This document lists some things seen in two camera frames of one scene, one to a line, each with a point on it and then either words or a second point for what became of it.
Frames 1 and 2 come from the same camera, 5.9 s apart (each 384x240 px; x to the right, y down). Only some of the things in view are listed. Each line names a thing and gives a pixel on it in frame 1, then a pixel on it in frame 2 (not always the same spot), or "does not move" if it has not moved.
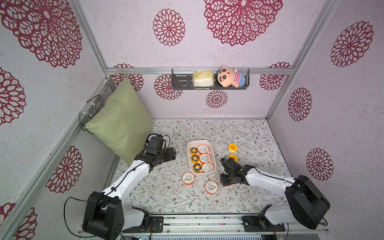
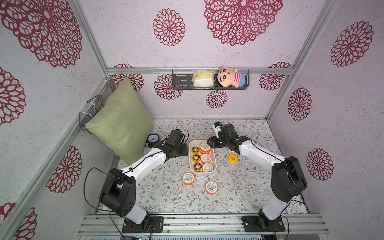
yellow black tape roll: x=197 y=167 does not move
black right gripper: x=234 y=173 -> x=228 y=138
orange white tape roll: x=207 y=167 does not move
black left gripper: x=170 y=154 -> x=185 y=150
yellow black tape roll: x=193 y=150 does not move
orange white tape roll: x=204 y=158 does not move
